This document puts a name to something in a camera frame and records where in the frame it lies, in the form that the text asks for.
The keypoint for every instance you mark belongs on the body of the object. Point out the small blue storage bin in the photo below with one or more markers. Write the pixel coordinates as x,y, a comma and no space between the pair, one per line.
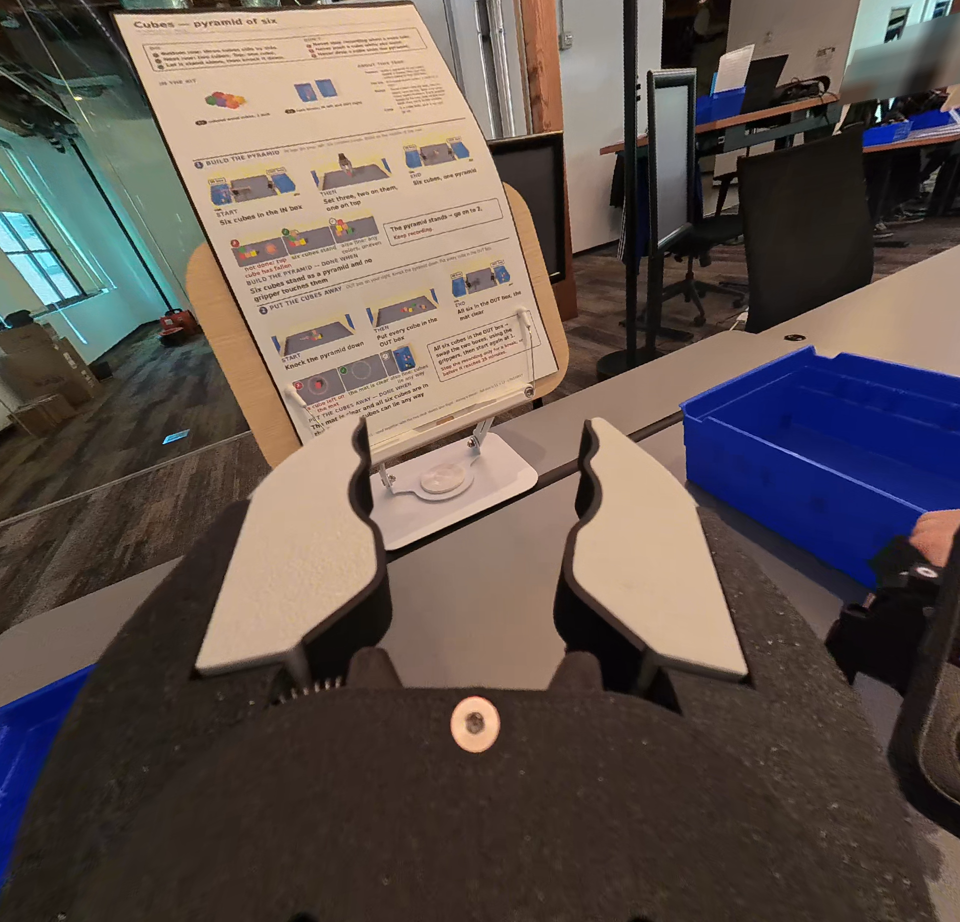
907,128
720,105

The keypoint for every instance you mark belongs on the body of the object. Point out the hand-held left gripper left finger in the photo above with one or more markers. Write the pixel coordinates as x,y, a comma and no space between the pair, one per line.
300,562

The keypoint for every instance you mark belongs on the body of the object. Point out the black panel stand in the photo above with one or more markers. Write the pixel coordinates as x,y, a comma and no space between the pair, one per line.
529,201

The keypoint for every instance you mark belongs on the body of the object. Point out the wooden pillar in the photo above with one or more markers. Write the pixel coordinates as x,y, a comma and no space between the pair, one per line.
544,51

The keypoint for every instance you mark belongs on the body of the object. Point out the grey display panel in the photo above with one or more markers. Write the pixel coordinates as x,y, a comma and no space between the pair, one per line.
671,156

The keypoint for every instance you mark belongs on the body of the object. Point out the wooden background desk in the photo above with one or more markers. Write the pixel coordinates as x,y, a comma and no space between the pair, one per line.
750,123

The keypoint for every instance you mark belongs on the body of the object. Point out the black round stand base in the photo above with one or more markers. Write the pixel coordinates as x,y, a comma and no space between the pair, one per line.
628,365

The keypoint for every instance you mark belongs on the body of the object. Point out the blue plastic bin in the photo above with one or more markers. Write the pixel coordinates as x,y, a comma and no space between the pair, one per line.
787,472
30,749

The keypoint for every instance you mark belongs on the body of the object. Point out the black office chair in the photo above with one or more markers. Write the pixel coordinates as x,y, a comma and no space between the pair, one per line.
806,231

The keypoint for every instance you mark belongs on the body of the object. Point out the person's right hand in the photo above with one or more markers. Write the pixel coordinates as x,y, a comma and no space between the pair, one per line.
937,535

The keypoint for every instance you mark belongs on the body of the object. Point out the black swivel chair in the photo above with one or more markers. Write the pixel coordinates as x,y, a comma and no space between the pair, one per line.
705,261

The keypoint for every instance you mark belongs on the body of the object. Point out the small paned window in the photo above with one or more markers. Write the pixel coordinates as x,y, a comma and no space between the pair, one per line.
37,254

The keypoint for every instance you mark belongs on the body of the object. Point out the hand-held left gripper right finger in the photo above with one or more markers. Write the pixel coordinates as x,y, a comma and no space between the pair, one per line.
652,577

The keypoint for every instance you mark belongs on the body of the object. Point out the cardboard box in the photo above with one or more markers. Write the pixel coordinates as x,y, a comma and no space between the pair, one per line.
45,374

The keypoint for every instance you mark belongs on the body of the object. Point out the wooden instruction board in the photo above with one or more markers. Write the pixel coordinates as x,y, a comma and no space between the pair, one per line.
337,224

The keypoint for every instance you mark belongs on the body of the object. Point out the red equipment case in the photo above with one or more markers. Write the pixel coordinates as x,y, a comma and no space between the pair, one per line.
176,323

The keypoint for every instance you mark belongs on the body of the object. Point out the black metal pole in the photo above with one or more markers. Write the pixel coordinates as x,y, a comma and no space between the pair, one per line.
631,149

